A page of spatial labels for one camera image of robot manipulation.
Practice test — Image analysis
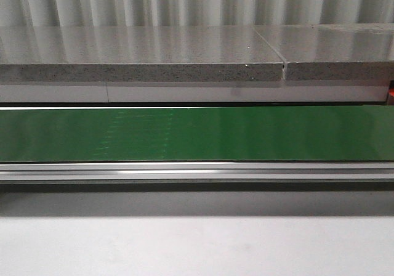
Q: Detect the grey stone countertop slab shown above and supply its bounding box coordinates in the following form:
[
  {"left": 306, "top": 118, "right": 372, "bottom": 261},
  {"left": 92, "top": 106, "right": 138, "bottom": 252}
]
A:
[{"left": 1, "top": 26, "right": 283, "bottom": 83}]

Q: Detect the white pleated curtain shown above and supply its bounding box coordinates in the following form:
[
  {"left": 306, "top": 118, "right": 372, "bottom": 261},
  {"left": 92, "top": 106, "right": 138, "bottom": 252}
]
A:
[{"left": 1, "top": 0, "right": 393, "bottom": 26}]

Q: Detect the green conveyor belt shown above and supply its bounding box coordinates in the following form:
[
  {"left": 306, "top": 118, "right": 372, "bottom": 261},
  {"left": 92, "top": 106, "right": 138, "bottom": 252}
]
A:
[{"left": 1, "top": 105, "right": 393, "bottom": 163}]

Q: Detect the aluminium conveyor frame rail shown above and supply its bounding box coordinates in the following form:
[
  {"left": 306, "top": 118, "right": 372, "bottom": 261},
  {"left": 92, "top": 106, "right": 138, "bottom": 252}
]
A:
[{"left": 1, "top": 161, "right": 393, "bottom": 185}]

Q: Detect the red object at edge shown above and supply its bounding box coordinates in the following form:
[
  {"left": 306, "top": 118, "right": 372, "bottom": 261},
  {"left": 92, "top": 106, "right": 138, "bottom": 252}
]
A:
[{"left": 387, "top": 81, "right": 394, "bottom": 105}]

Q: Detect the white cabinet panel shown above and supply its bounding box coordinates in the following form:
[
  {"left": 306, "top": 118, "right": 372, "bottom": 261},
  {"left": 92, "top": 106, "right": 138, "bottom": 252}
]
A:
[{"left": 1, "top": 81, "right": 390, "bottom": 103}]

